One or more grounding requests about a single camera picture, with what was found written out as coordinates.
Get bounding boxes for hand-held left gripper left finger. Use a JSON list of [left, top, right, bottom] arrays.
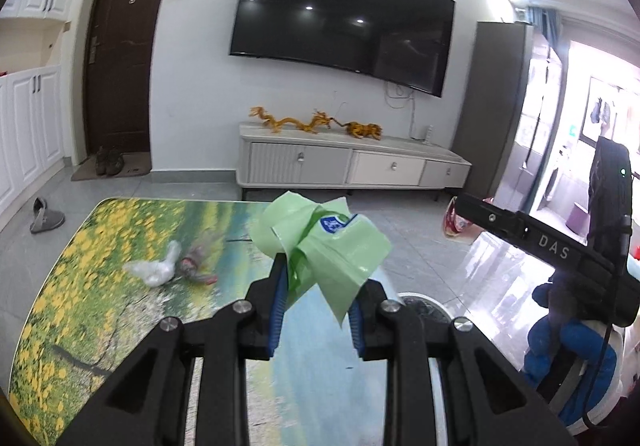
[[60, 253, 291, 446]]

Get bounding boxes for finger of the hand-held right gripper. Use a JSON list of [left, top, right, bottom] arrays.
[[452, 193, 530, 240]]

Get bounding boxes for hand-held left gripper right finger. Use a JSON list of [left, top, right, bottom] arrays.
[[347, 278, 576, 446]]

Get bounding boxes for pink white wrapper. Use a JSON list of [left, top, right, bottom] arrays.
[[440, 198, 488, 247]]

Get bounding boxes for white trash bin black liner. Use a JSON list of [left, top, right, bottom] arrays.
[[397, 292, 457, 446]]

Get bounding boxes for green plastic packet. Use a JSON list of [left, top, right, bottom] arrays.
[[252, 191, 392, 327]]

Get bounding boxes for person's right hand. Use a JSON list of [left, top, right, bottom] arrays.
[[522, 283, 623, 432]]

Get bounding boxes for purple stool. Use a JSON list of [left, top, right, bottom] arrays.
[[567, 202, 592, 237]]

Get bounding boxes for grey red crumpled scrap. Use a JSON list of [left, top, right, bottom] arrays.
[[180, 253, 218, 286]]

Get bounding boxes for white television stand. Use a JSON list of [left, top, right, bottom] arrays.
[[239, 122, 472, 202]]

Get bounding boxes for clear crumpled plastic bag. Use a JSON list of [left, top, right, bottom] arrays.
[[122, 240, 183, 287]]

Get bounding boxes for hanging dark garment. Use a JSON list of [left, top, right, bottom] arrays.
[[590, 98, 613, 124]]

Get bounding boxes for golden lion ornament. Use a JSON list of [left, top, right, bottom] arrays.
[[344, 121, 383, 141]]

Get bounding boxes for golden dragon ornament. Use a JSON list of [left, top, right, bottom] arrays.
[[250, 106, 341, 134]]

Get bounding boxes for blue curtain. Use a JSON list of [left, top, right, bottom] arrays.
[[527, 6, 561, 57]]

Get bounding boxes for brown door mat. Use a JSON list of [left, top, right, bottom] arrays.
[[71, 151, 152, 182]]

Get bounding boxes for grey slipper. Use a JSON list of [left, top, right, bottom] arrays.
[[30, 197, 66, 234]]

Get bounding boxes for dark brown entrance door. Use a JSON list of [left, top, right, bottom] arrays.
[[82, 0, 176, 157]]

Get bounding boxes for white lower cabinets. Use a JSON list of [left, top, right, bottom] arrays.
[[0, 65, 66, 227]]

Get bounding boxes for white television cable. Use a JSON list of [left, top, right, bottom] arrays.
[[385, 80, 418, 139]]

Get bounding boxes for black wall television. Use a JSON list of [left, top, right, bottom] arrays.
[[230, 0, 457, 98]]

